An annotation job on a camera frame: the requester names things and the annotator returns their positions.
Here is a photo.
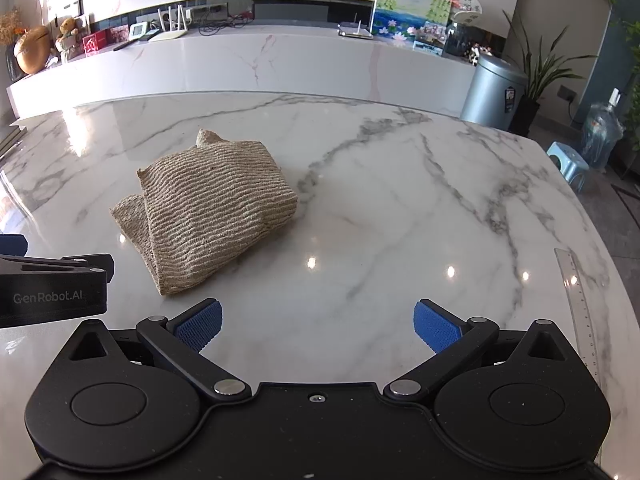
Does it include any dried flower bunch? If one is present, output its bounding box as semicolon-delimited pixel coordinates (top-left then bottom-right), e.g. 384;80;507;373
0;7;25;47

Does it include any blue water jug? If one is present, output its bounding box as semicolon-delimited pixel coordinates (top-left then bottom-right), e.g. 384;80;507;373
580;88;625;170

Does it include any dark glass vase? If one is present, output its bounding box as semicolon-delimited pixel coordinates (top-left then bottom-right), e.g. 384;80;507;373
444;22;477;59

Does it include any grey-blue trash can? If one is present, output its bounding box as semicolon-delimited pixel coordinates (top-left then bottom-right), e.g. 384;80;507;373
459;52;529;134

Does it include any transparent plastic ruler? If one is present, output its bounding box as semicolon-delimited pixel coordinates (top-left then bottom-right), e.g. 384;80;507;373
554;247;601;382

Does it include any black long speaker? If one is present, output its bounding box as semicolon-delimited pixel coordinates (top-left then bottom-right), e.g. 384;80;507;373
251;0;331;24

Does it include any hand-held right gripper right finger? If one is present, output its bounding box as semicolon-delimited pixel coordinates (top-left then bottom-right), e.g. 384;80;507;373
383;298;569;402

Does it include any white wifi router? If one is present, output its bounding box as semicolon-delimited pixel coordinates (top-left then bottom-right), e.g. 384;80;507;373
149;4;194;43

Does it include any beige ribbed towel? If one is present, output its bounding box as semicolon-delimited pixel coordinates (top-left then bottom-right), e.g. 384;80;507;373
110;128;299;297

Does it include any red gift box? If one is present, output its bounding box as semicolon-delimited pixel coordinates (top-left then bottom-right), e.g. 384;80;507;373
82;29;111;57

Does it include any white printed hand fan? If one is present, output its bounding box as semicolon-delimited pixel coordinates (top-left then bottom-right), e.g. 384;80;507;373
447;0;484;27

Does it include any brown teddy bear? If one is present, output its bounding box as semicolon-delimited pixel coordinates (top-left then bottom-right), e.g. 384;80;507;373
54;17;84;64

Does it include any colourful photo frame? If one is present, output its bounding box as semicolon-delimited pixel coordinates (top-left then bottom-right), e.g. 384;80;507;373
412;22;447;57

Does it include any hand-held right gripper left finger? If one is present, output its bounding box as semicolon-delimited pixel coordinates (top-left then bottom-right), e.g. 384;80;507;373
69;298;252;402

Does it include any potted green plant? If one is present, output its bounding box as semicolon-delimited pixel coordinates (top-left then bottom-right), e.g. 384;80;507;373
501;9;599;137

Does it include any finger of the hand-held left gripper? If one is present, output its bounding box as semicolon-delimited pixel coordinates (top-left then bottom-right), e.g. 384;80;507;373
0;253;115;281
0;233;26;260

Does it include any light blue plastic stool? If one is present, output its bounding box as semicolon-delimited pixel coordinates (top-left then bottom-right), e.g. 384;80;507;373
545;141;591;194

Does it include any white set-top box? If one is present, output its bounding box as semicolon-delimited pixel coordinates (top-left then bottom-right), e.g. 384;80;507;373
337;19;374;40

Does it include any lotus pond painting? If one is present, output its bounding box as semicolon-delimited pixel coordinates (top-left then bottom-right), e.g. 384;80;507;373
370;0;454;49

